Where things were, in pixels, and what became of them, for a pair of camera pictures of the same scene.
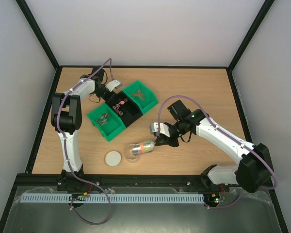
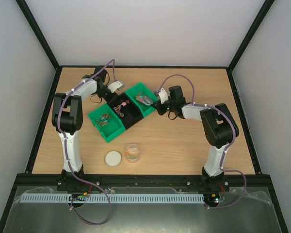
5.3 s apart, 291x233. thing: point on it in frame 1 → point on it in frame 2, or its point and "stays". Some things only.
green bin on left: (108, 124) stays
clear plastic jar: (129, 155) stays
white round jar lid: (113, 158) stays
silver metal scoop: (143, 147) → (145, 99)
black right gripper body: (165, 137) → (158, 105)
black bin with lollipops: (126, 110) stays
